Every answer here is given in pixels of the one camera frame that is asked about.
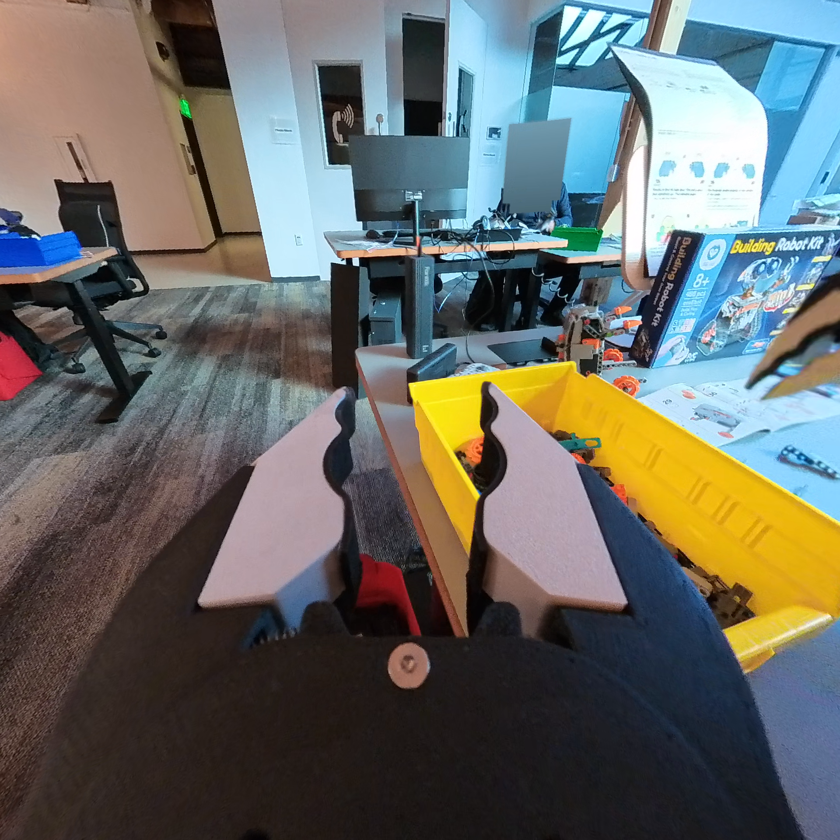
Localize grey desk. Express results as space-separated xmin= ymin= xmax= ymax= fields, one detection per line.
xmin=355 ymin=329 xmax=840 ymax=840

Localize red bag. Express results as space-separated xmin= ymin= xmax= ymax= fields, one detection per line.
xmin=355 ymin=554 xmax=424 ymax=637

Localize yellow plastic parts bin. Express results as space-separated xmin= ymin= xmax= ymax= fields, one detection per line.
xmin=410 ymin=361 xmax=840 ymax=673

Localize black flat panel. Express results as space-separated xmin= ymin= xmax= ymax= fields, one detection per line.
xmin=489 ymin=338 xmax=563 ymax=366

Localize grey beam with blue pin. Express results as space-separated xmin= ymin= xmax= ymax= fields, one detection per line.
xmin=779 ymin=444 xmax=838 ymax=480

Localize wooden office desk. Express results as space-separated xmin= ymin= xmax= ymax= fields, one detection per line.
xmin=325 ymin=230 xmax=618 ymax=388

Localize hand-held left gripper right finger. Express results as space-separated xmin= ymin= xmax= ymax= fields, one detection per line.
xmin=469 ymin=381 xmax=628 ymax=634

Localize partly built toy robot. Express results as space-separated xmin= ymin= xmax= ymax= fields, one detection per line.
xmin=558 ymin=305 xmax=644 ymax=397

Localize wooden desk with black legs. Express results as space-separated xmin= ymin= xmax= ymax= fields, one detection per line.
xmin=0 ymin=247 xmax=152 ymax=421

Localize black upright device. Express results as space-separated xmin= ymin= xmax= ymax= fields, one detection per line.
xmin=405 ymin=254 xmax=435 ymax=358

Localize black wall sign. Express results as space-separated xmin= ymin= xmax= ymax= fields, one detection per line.
xmin=315 ymin=62 xmax=366 ymax=168

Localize pile of building kit parts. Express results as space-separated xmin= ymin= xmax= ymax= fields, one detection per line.
xmin=453 ymin=431 xmax=756 ymax=628

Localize black computer monitor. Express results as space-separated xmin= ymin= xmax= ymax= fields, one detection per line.
xmin=348 ymin=136 xmax=471 ymax=250

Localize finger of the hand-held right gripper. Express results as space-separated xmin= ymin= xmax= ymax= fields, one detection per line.
xmin=746 ymin=273 xmax=840 ymax=388
xmin=762 ymin=348 xmax=840 ymax=401

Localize instruction booklet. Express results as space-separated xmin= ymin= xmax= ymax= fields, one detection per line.
xmin=640 ymin=378 xmax=840 ymax=447

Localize blue plastic bin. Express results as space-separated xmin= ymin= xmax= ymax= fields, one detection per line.
xmin=0 ymin=231 xmax=82 ymax=269

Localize black box device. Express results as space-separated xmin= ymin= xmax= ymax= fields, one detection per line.
xmin=407 ymin=344 xmax=458 ymax=384

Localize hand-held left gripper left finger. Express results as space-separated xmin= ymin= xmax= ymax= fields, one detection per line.
xmin=197 ymin=388 xmax=362 ymax=628

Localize blue robot kit box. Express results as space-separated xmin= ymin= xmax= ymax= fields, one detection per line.
xmin=630 ymin=226 xmax=840 ymax=368

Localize curled white poster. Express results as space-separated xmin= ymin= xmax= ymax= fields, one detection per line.
xmin=611 ymin=46 xmax=769 ymax=290

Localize black office chair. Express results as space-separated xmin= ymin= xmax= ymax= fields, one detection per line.
xmin=56 ymin=180 xmax=168 ymax=375

